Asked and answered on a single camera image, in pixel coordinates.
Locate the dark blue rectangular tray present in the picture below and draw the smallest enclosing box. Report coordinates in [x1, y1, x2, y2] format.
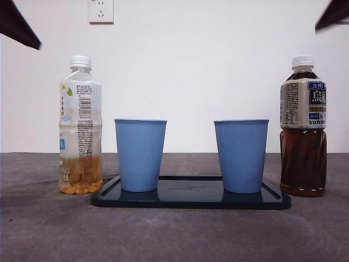
[91, 175, 292, 210]

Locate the blue ribbed plastic cup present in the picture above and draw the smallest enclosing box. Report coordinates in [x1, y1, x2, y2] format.
[113, 118, 167, 193]
[213, 118, 270, 194]

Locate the dark oolong tea bottle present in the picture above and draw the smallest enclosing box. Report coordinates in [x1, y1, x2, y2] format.
[279, 55, 327, 198]

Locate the white wall socket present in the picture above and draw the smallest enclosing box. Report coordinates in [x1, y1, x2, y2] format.
[88, 0, 115, 25]

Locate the pale tea bottle white label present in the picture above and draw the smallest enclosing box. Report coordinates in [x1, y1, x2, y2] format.
[58, 56, 104, 195]

